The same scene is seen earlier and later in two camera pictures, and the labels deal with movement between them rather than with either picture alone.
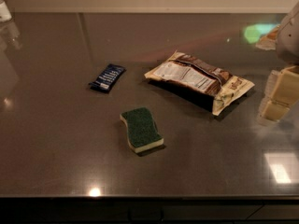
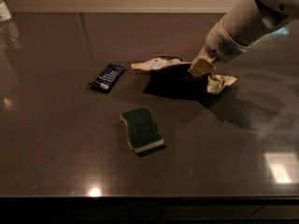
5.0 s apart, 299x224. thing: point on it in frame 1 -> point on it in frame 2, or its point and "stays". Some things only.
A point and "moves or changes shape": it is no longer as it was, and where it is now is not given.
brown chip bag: (192, 79) moves or changes shape
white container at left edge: (5, 13) stays
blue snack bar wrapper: (107, 78) stays
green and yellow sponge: (141, 130) stays
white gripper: (290, 39) -> (221, 46)
